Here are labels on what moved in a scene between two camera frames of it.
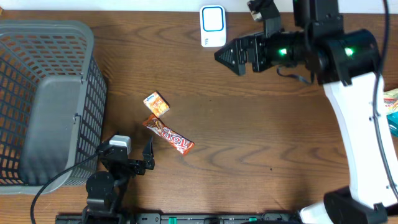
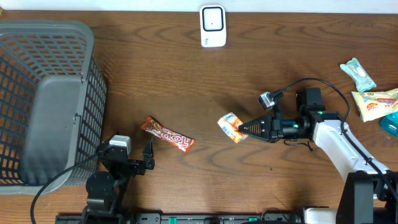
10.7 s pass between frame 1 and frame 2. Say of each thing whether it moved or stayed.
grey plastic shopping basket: stayed
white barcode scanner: stayed
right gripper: moved
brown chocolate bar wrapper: stayed
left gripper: stayed
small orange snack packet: moved
